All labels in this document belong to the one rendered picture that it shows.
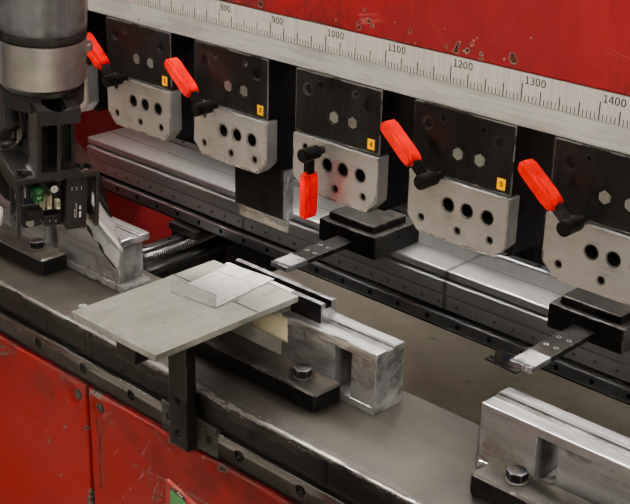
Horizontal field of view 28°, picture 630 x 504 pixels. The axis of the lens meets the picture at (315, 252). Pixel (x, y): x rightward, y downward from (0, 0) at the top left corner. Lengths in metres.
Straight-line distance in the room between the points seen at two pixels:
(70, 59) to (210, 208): 1.28
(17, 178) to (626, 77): 0.64
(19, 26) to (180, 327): 0.76
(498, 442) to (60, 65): 0.82
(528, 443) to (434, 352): 2.26
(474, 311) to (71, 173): 0.98
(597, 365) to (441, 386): 1.86
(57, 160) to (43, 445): 1.23
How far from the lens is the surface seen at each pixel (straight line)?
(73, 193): 1.07
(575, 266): 1.43
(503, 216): 1.47
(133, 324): 1.71
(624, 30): 1.34
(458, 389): 3.64
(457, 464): 1.65
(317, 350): 1.78
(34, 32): 1.02
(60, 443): 2.18
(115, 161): 2.48
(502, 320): 1.89
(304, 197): 1.63
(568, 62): 1.39
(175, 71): 1.77
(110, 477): 2.08
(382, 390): 1.74
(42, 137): 1.06
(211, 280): 1.83
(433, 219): 1.54
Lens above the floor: 1.75
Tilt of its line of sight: 23 degrees down
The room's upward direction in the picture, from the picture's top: 1 degrees clockwise
